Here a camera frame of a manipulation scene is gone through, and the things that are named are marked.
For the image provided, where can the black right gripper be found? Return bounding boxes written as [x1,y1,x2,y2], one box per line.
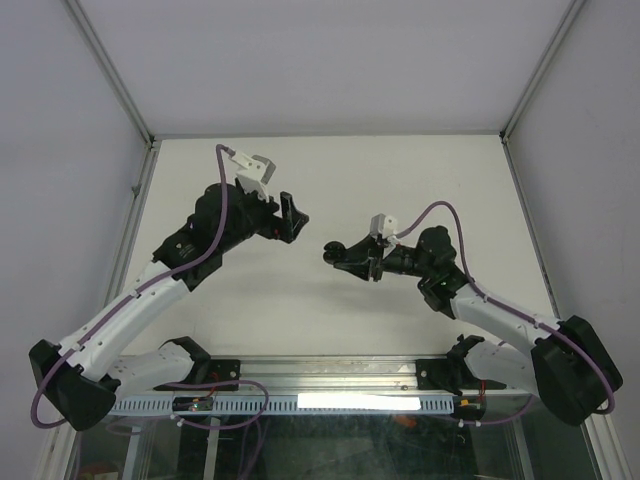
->
[333,233,433,282]

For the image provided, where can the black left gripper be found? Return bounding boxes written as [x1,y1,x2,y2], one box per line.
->
[218,182,308,253]

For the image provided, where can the black charging case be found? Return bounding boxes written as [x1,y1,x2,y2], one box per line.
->
[323,241,346,266]

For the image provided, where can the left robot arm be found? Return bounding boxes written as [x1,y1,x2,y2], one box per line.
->
[29,183,309,432]

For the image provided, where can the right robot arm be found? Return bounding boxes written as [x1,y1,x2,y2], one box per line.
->
[323,226,623,426]

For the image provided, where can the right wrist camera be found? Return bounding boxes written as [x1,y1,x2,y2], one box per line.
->
[369,213,398,246]

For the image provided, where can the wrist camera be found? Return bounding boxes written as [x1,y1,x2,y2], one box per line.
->
[369,213,398,246]
[229,151,276,201]

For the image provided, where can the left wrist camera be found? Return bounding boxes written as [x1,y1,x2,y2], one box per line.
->
[229,151,276,201]

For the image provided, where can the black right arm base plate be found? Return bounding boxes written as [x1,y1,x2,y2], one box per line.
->
[415,357,507,395]

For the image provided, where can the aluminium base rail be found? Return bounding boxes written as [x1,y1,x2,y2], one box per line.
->
[117,353,546,401]

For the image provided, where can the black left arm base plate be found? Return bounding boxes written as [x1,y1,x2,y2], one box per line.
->
[153,358,241,391]

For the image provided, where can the grey slotted cable duct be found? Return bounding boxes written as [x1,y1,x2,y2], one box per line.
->
[110,393,454,417]

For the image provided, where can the aluminium frame post left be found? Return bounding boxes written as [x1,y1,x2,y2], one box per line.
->
[61,0,154,145]

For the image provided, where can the aluminium frame post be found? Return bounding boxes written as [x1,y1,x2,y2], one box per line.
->
[499,0,588,144]
[61,0,154,145]

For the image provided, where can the aluminium frame post right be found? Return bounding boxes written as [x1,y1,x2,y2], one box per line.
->
[499,0,588,144]

